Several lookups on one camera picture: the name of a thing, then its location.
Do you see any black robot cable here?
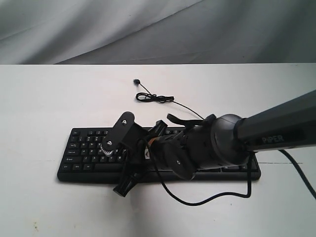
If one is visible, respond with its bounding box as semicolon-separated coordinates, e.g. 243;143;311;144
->
154;148;316;206

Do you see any black keyboard usb cable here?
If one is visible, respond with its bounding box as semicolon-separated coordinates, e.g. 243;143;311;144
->
132;79;205;120

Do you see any grey backdrop cloth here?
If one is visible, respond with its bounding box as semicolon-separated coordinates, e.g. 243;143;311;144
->
0;0;316;65

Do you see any black acer keyboard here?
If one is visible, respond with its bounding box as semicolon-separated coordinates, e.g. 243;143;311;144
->
57;127;261;184

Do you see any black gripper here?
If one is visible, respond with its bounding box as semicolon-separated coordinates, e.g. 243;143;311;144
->
113;122;167;197

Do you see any dark grey piper robot arm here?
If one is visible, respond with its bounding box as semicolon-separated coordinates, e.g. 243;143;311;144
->
106;91;316;197

